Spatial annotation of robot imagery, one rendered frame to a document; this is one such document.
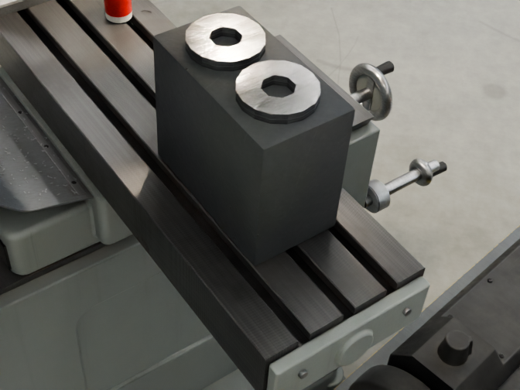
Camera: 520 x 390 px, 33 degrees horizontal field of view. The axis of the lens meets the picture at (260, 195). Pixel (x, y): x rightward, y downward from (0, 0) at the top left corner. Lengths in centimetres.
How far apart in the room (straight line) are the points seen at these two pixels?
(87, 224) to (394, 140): 149
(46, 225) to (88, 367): 37
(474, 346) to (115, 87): 66
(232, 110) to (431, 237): 150
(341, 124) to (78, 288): 55
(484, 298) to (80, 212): 67
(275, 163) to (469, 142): 179
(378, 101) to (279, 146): 84
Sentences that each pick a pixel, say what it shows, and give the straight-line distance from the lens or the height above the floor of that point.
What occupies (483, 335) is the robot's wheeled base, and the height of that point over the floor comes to 59.
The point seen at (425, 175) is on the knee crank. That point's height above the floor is 54.
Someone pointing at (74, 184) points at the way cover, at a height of 87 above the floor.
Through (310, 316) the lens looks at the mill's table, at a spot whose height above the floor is 94.
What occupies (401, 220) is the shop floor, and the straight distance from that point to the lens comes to 238.
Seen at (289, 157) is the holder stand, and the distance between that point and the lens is 91.
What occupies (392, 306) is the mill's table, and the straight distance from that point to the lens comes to 101.
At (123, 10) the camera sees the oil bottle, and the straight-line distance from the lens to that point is 134.
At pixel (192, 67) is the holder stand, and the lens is 96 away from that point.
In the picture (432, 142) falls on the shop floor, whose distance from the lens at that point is 262.
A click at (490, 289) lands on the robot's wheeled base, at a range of 151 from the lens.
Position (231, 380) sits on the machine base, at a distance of 180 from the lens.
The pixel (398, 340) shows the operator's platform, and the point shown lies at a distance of 164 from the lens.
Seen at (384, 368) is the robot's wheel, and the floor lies 58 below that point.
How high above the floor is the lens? 173
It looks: 47 degrees down
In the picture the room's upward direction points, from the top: 4 degrees clockwise
